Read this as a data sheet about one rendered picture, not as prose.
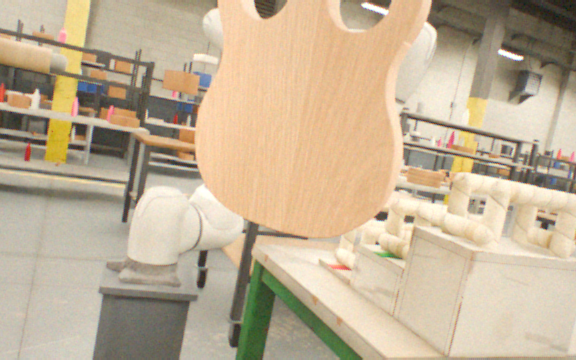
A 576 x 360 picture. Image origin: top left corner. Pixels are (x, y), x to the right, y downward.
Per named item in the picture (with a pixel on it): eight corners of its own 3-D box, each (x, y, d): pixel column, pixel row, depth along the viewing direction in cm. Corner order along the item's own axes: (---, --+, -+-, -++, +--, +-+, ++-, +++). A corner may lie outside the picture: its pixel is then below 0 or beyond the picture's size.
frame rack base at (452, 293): (449, 359, 75) (476, 251, 73) (391, 317, 89) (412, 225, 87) (567, 357, 87) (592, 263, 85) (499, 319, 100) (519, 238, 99)
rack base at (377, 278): (394, 318, 88) (405, 269, 88) (347, 285, 103) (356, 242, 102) (502, 321, 100) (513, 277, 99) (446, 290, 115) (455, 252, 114)
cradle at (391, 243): (407, 263, 91) (411, 246, 91) (373, 245, 101) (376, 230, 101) (421, 264, 92) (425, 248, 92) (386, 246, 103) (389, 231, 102)
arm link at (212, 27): (238, 14, 129) (273, 28, 140) (203, -8, 140) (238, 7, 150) (219, 59, 134) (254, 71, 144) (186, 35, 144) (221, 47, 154)
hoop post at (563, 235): (560, 258, 83) (574, 204, 82) (543, 252, 86) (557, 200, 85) (572, 259, 84) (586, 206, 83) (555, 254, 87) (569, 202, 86)
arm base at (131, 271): (107, 260, 158) (110, 244, 157) (177, 268, 164) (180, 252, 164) (103, 280, 140) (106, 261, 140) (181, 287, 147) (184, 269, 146)
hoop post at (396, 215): (386, 252, 99) (396, 207, 98) (377, 247, 102) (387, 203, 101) (399, 253, 100) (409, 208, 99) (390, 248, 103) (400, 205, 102)
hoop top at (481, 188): (460, 191, 83) (465, 172, 83) (447, 187, 86) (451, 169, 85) (542, 205, 91) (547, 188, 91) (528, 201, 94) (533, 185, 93)
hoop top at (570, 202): (498, 201, 76) (503, 181, 75) (482, 197, 78) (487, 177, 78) (584, 215, 84) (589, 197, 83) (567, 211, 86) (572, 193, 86)
